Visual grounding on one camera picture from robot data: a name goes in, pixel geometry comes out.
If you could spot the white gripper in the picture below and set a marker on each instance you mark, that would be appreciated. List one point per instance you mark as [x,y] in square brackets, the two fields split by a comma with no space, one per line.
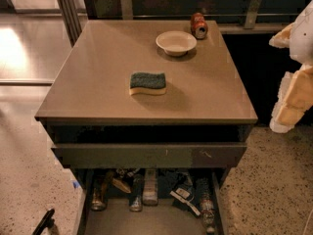
[303,38]

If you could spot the green and yellow sponge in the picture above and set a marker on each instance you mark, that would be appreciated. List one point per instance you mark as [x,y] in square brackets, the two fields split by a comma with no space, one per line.
[147,83]

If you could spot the grey drawer cabinet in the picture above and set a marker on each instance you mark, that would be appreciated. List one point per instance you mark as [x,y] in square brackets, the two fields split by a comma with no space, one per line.
[121,101]

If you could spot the open middle drawer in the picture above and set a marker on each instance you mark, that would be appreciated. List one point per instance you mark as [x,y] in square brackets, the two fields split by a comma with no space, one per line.
[164,219]

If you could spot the orange soda can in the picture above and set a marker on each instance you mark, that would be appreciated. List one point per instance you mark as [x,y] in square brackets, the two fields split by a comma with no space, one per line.
[199,27]

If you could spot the white paper bowl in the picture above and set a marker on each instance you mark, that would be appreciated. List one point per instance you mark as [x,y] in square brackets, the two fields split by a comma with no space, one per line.
[176,43]

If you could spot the plastic bottle with red label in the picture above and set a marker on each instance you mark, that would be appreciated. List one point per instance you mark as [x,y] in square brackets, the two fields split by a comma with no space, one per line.
[206,205]

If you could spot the dark blue snack bag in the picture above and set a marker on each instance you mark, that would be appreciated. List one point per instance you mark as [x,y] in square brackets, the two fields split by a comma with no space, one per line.
[179,185]

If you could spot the clear plastic bottle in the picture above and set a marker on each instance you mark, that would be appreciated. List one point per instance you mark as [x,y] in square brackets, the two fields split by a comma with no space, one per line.
[150,187]

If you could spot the dark glass bottle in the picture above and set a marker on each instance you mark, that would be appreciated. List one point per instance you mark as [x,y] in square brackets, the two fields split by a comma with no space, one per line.
[135,199]

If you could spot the gold foil snack packet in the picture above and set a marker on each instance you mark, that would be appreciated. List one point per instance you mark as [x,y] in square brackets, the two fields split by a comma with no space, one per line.
[121,185]

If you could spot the brown glass bottle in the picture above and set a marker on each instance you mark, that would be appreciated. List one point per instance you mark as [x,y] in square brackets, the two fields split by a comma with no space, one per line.
[101,185]

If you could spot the blue tape piece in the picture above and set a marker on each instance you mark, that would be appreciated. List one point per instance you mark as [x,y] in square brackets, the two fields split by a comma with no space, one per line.
[75,184]

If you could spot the black object on floor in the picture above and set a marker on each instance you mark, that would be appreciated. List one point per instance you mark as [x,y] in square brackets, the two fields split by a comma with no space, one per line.
[47,221]

